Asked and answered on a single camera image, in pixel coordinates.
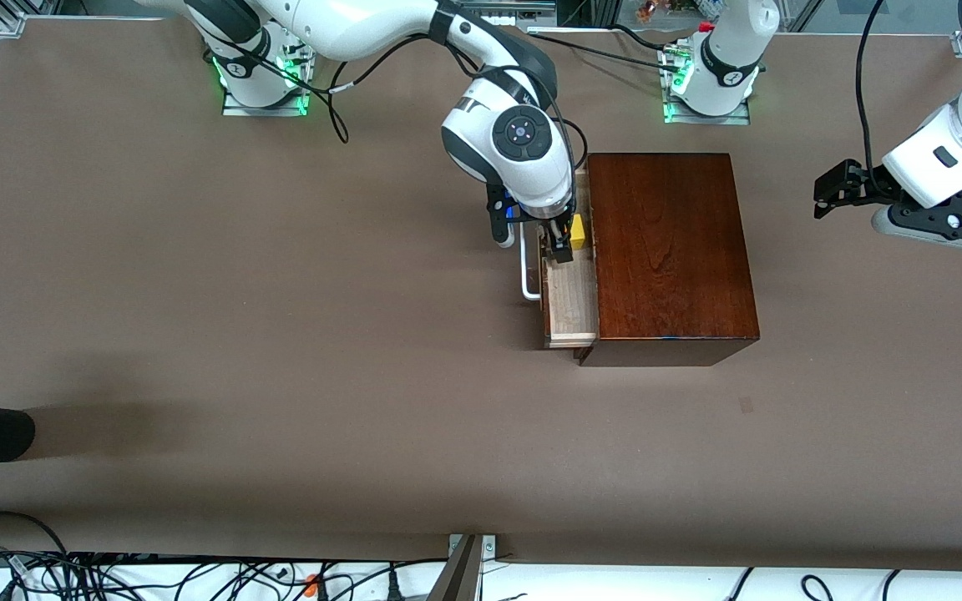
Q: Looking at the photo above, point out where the white metal drawer handle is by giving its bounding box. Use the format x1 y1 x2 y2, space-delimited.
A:
520 224 544 302

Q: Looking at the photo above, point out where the wooden drawer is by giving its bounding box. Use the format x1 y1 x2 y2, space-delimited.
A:
541 169 601 350

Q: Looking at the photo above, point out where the dark wooden drawer cabinet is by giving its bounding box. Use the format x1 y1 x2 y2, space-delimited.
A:
577 152 762 368

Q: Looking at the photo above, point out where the grey metal pole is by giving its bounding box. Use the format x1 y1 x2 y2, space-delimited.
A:
425 534 484 601

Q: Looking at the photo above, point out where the brown table cover sheet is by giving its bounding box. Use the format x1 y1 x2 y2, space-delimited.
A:
0 17 962 562

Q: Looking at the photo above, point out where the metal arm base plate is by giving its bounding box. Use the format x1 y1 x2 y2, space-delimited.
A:
222 50 315 118
663 50 751 126

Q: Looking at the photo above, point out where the black base cable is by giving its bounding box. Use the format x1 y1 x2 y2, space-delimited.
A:
527 29 674 72

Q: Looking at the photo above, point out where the thin black hanging cable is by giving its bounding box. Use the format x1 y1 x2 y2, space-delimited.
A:
197 25 448 145

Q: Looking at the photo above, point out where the metal bracket with screws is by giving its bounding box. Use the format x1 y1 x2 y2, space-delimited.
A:
448 534 499 558

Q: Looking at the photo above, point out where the black looped cable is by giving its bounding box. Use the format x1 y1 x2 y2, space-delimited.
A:
0 511 73 577

